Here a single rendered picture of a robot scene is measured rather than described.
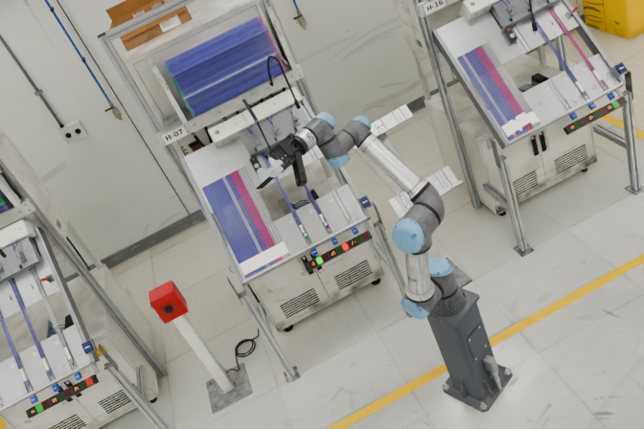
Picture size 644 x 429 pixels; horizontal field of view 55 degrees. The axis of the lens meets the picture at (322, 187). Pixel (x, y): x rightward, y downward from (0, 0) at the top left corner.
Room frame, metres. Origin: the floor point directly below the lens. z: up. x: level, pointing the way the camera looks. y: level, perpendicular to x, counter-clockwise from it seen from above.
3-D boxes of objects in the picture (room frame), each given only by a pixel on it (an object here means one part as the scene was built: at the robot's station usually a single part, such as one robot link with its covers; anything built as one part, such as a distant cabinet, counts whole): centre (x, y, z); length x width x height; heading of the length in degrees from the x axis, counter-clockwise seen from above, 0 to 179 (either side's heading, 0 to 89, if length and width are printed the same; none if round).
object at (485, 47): (2.98, -1.22, 0.65); 1.01 x 0.73 x 1.29; 6
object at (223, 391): (2.48, 0.92, 0.39); 0.24 x 0.24 x 0.78; 6
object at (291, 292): (3.02, 0.25, 0.31); 0.70 x 0.65 x 0.62; 96
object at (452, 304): (1.86, -0.29, 0.60); 0.15 x 0.15 x 0.10
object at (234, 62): (2.90, 0.18, 1.52); 0.51 x 0.13 x 0.27; 96
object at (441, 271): (1.86, -0.28, 0.72); 0.13 x 0.12 x 0.14; 125
